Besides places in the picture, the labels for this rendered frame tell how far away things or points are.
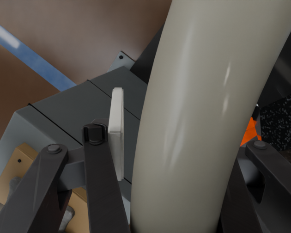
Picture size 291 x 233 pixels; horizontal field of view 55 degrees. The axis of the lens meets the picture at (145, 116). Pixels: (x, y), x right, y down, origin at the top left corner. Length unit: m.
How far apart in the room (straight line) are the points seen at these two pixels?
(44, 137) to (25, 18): 1.05
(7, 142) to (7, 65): 1.05
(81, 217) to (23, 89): 1.16
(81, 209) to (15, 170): 0.19
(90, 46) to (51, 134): 0.84
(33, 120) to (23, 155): 0.09
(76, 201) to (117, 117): 0.58
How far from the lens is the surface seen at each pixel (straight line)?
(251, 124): 1.35
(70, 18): 1.55
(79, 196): 0.72
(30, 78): 1.73
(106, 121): 0.17
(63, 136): 0.75
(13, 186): 0.78
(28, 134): 0.75
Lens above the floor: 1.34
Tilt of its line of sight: 66 degrees down
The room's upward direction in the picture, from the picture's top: 139 degrees counter-clockwise
